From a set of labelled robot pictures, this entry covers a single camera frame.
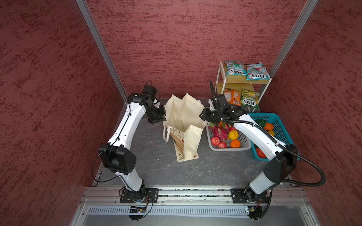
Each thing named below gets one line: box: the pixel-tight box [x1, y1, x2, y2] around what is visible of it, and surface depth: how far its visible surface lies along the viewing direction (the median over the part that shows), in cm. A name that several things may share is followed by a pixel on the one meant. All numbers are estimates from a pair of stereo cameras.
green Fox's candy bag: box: [240, 88, 261, 109], surface depth 99 cm
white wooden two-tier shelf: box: [214, 61, 272, 103], surface depth 90 cm
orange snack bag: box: [223, 88, 241, 106], surface depth 99 cm
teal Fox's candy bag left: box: [224, 60, 248, 76], surface depth 92 cm
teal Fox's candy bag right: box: [245, 61, 271, 81], surface depth 89 cm
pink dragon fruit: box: [208, 125, 229, 141], surface depth 92 cm
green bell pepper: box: [255, 118, 267, 129], surface depth 99 cm
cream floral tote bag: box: [162, 92, 209, 163], surface depth 87 cm
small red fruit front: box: [217, 141, 227, 149], surface depth 90 cm
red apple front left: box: [210, 136, 221, 146], surface depth 89 cm
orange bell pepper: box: [263, 122, 274, 131], surface depth 99 cm
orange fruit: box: [230, 139, 241, 148], surface depth 90 cm
